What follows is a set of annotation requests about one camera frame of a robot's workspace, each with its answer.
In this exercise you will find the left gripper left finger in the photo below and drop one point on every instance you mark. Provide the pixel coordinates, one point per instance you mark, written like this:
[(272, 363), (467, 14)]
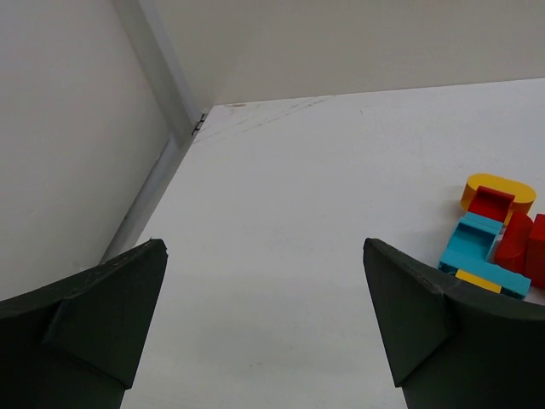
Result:
[(77, 343)]

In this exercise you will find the large red lego assembly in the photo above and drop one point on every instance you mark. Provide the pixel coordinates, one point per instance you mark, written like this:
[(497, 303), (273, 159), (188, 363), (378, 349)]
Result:
[(521, 248)]

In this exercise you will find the yellow rounded lego brick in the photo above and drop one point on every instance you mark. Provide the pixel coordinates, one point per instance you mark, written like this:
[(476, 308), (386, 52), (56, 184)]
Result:
[(496, 197)]

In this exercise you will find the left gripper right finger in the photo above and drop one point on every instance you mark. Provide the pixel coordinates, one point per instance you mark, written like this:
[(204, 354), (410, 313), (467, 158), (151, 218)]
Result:
[(451, 344)]

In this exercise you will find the large teal lego assembly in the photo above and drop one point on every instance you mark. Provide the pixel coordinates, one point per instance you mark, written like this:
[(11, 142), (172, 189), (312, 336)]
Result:
[(467, 257)]

